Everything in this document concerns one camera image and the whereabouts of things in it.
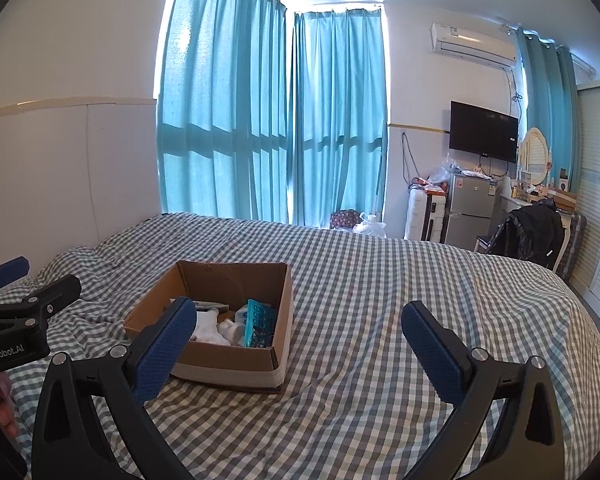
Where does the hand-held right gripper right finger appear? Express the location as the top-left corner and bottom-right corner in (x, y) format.
(401, 301), (566, 480)

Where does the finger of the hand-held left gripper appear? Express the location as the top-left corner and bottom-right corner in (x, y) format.
(0, 274), (82, 333)
(0, 256), (31, 306)

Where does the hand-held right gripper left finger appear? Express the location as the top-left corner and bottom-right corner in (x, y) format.
(31, 296), (198, 480)

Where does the white sock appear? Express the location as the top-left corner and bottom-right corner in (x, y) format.
(189, 309), (231, 346)

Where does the brown cardboard box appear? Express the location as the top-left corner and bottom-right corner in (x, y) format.
(123, 260), (294, 395)

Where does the white tissue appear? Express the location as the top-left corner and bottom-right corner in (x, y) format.
(217, 320), (246, 347)

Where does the teal packet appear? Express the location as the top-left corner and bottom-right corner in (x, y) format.
(243, 299), (279, 349)

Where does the person's left hand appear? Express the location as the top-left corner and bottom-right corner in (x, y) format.
(0, 371), (22, 438)

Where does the white headboard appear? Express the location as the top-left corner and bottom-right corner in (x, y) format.
(0, 97), (162, 281)

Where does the dark suitcase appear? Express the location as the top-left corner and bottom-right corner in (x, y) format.
(427, 192), (448, 243)

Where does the white suitcase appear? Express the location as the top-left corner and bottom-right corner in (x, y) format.
(404, 189), (431, 241)

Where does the white plastic bag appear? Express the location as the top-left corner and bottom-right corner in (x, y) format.
(352, 212), (388, 237)

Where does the silver mini fridge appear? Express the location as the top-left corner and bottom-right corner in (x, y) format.
(445, 172), (501, 249)

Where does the black jacket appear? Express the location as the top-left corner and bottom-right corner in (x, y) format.
(490, 204), (566, 268)

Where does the dark patterned bag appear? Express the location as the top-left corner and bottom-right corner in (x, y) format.
(329, 209), (363, 231)

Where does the red snack packet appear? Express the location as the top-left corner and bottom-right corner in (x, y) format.
(412, 177), (448, 196)

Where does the white dressing table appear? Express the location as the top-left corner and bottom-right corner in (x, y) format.
(500, 187), (578, 221)

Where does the white chair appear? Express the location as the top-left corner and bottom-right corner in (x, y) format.
(474, 209), (572, 272)

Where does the grey plaid folded mattress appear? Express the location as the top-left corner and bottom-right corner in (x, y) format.
(560, 211), (588, 281)

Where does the clear plastic bag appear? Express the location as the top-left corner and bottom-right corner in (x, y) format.
(430, 154), (463, 181)

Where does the white oval mirror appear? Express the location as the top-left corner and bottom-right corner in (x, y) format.
(519, 127), (552, 186)

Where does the teal curtain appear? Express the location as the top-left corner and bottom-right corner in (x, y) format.
(156, 0), (295, 226)
(512, 25), (580, 196)
(291, 7), (388, 228)

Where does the white air conditioner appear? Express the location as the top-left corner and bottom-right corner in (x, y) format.
(431, 22), (517, 68)

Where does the black wall cable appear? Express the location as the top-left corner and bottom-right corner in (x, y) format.
(401, 132), (421, 191)

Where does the black wall television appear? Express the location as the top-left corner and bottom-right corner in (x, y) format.
(449, 100), (520, 164)

